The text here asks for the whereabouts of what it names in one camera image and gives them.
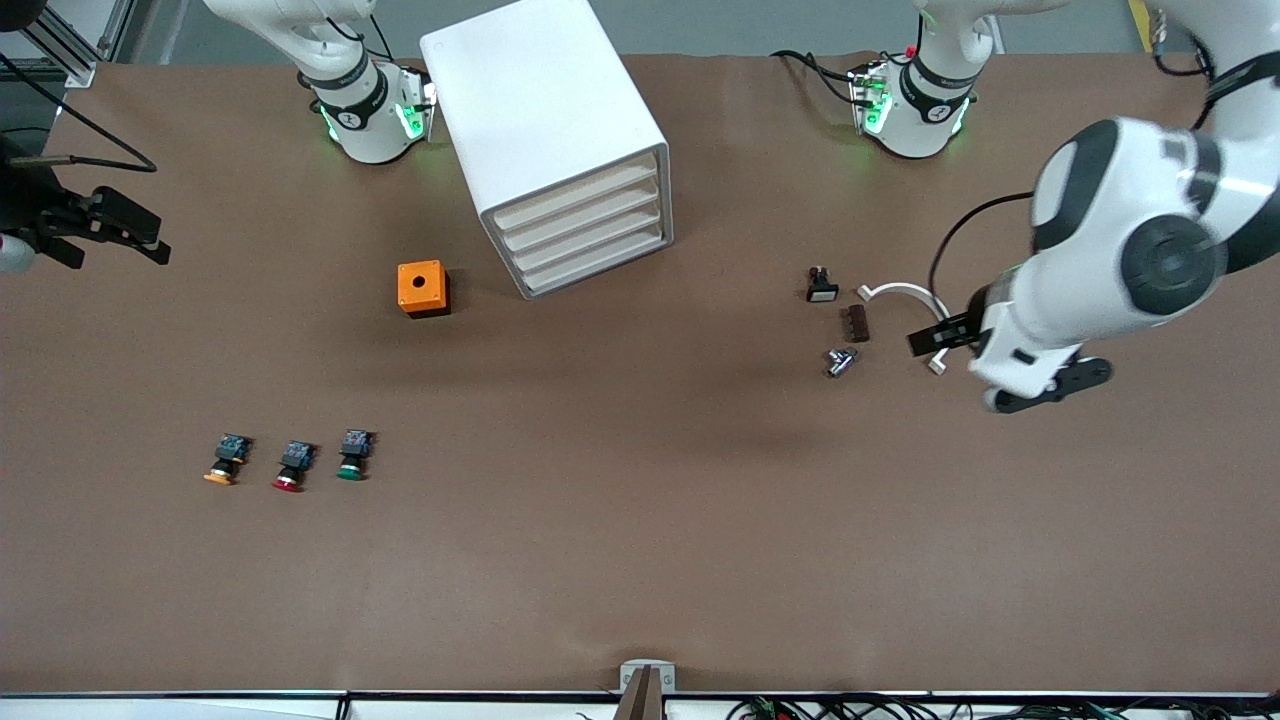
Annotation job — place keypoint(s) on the yellow push button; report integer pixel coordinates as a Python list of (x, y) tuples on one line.
[(228, 455)]

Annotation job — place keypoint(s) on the green push button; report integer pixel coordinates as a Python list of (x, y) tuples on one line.
[(353, 452)]

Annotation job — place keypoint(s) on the chrome valve fitting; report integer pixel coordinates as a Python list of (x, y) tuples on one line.
[(840, 362)]

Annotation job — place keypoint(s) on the grey bracket with brown post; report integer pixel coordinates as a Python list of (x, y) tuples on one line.
[(646, 690)]

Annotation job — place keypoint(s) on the aluminium frame profile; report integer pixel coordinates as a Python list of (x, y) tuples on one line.
[(70, 58)]

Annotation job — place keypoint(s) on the white curved pipe clamp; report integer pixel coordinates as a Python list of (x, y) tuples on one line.
[(905, 289)]

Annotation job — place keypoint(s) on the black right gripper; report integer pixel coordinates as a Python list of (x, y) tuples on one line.
[(38, 205)]

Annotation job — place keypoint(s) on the red push button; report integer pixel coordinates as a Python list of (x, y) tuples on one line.
[(293, 462)]

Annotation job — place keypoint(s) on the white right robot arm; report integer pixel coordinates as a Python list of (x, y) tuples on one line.
[(365, 120)]

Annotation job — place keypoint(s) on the orange box with hole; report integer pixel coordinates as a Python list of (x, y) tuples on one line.
[(432, 297)]

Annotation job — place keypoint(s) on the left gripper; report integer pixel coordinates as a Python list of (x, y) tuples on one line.
[(950, 332)]

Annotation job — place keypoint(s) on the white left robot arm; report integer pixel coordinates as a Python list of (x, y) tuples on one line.
[(1120, 180)]

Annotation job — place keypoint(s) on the brown terminal block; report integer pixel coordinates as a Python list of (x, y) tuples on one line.
[(857, 324)]

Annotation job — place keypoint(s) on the small black switch block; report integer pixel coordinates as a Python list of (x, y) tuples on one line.
[(822, 289)]

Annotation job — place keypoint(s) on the white table edge rail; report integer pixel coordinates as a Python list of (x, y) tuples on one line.
[(200, 706)]

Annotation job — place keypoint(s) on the beige cabinet drawer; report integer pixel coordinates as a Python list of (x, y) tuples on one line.
[(597, 259), (583, 214), (590, 237), (575, 192)]

